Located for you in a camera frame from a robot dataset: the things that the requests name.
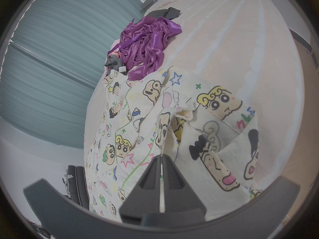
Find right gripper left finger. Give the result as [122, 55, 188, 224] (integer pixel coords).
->
[119, 155, 162, 223]

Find pile of clothes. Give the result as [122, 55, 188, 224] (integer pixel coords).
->
[104, 7, 182, 80]

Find bed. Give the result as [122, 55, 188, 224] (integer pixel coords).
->
[83, 0, 306, 208]

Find black chest of drawers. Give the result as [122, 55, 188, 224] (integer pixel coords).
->
[67, 165, 90, 208]

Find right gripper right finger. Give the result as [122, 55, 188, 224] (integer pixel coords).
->
[162, 156, 207, 220]

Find white printed pyjama trousers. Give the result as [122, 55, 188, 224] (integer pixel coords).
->
[83, 67, 263, 217]

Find white crumpled cloth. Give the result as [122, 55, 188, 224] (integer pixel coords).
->
[62, 173, 74, 192]

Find blue-green curtain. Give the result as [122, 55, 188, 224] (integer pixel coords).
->
[11, 0, 145, 84]
[0, 43, 100, 149]

